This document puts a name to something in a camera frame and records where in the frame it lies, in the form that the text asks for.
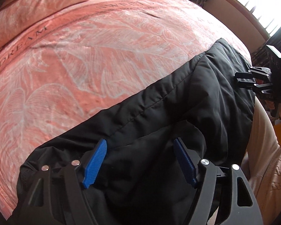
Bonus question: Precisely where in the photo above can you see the black padded pants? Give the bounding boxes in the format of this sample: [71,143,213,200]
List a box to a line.
[7,39,255,224]

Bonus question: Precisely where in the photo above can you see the pink leaf-pattern blanket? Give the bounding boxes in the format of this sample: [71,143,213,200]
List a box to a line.
[0,0,250,218]

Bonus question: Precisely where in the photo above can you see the lower pink pillow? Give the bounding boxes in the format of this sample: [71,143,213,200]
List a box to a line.
[0,0,88,48]

